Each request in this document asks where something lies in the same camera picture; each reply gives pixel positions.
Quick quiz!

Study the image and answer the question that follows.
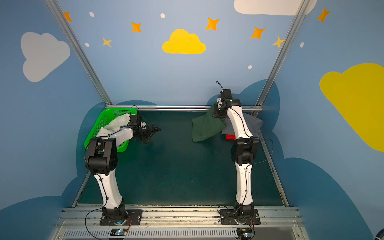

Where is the dark green t-shirt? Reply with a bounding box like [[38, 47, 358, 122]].
[[192, 103, 226, 142]]

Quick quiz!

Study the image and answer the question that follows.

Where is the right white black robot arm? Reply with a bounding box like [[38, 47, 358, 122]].
[[213, 88, 259, 219]]

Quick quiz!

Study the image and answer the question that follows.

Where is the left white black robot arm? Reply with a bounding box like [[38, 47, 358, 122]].
[[85, 114, 161, 225]]

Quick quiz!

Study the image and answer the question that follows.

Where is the cream white t-shirt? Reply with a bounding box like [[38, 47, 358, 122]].
[[96, 114, 131, 137]]

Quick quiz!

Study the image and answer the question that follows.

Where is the green plastic basket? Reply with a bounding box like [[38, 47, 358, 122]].
[[84, 108, 137, 147]]

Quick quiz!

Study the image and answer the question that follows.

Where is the folded red t-shirt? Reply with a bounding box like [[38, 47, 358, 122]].
[[226, 135, 236, 140]]

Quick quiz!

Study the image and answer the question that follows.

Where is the folded grey t-shirt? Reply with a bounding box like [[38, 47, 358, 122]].
[[221, 113, 264, 137]]

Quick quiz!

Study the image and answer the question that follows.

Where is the left small circuit board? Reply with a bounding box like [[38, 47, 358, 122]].
[[110, 229, 129, 237]]

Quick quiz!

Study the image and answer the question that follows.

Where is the small circuit board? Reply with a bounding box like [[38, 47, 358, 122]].
[[110, 229, 129, 237], [236, 228, 254, 240]]

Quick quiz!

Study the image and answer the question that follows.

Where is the right small circuit board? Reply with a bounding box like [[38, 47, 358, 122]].
[[236, 228, 254, 240]]

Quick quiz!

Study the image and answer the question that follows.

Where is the horizontal aluminium back rail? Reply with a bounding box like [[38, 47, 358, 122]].
[[105, 104, 264, 112]]

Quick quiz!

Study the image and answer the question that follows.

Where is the left diagonal aluminium post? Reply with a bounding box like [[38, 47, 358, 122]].
[[45, 0, 113, 106]]

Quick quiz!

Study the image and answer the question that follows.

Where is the diagonal aluminium post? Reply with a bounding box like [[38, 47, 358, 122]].
[[45, 0, 113, 106], [256, 0, 311, 107]]

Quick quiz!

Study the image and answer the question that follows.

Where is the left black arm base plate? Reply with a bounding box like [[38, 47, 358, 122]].
[[100, 209, 143, 226]]

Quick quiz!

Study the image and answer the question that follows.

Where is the aluminium front mounting rail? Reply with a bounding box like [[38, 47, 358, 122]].
[[50, 205, 309, 240]]

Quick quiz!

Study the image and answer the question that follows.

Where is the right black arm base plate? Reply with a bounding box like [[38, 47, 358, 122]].
[[218, 209, 261, 226]]

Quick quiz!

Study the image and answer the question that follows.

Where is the right diagonal aluminium post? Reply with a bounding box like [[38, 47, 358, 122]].
[[256, 0, 311, 107]]

